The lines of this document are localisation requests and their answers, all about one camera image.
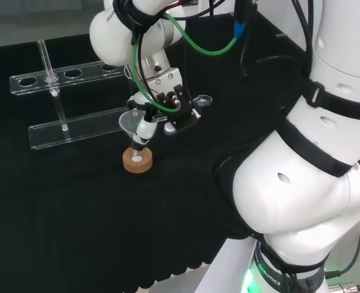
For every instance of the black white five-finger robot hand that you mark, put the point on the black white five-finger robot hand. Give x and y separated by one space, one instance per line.
180 110

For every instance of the clear plastic funnel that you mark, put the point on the clear plastic funnel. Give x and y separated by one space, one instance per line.
128 122

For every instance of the small glass weighing funnel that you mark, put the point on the small glass weighing funnel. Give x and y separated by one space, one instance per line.
203 100

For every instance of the small glass round-bottom flask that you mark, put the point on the small glass round-bottom flask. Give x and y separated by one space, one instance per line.
136 155

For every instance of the clear acrylic funnel stand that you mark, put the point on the clear acrylic funnel stand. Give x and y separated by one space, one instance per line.
76 128

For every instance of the black bench cloth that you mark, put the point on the black bench cloth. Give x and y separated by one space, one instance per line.
91 213

